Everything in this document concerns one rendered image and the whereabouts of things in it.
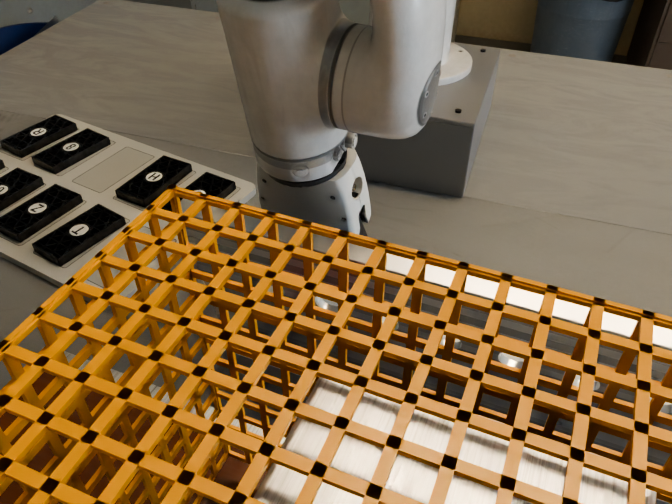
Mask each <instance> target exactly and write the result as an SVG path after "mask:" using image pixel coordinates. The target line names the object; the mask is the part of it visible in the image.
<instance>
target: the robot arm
mask: <svg viewBox="0 0 672 504"><path fill-rule="evenodd" d="M456 1H457V0H370V12H369V25H364V24H358V23H355V22H353V21H351V20H349V19H348V18H347V17H346V16H345V15H344V14H343V12H342V11H341V8H340V5H339V0H216V3H217V7H218V11H219V15H220V19H221V23H222V26H223V30H224V34H225V38H226V42H227V46H228V50H229V54H230V58H231V61H232V65H233V69H234V73H235V77H236V81H237V85H238V89H239V92H240V96H241V100H242V104H243V108H244V112H245V116H246V120H247V123H248V127H249V131H250V135H251V139H252V143H253V147H254V151H255V155H256V159H257V187H258V194H259V201H260V205H261V209H264V210H268V211H272V212H275V213H279V214H283V215H287V216H291V217H294V218H298V219H302V220H306V221H310V222H313V223H317V224H321V225H325V226H328V227H332V228H336V229H340V230H344V231H347V232H351V233H355V234H359V235H363V236H366V237H368V236H367V233H366V231H365V228H364V226H363V223H362V222H366V223H368V222H369V219H370V216H371V206H370V199H369V193H368V188H367V183H366V178H365V174H364V171H363V168H362V165H361V162H360V160H359V157H358V155H357V153H356V151H355V149H354V148H355V147H356V144H357V139H358V136H357V134H356V133H359V134H363V135H368V136H373V137H378V138H385V139H398V140H399V139H405V138H409V137H412V136H414V135H416V134H417V133H418V132H419V131H420V130H421V129H422V128H423V127H424V126H425V125H426V123H427V121H428V119H429V117H431V114H432V110H433V106H434V103H435V99H436V97H437V95H438V86H441V85H446V84H450V83H453V82H456V81H458V80H461V79H463V78H464V77H465V76H467V75H468V74H469V72H470V71H471V67H472V57H471V55H470V54H469V53H468V52H467V51H466V50H465V49H464V48H462V47H460V46H458V45H456V44H454V43H452V42H451V37H452V30H453V22H454V15H455V8H456ZM351 132H355V133H351Z"/></svg>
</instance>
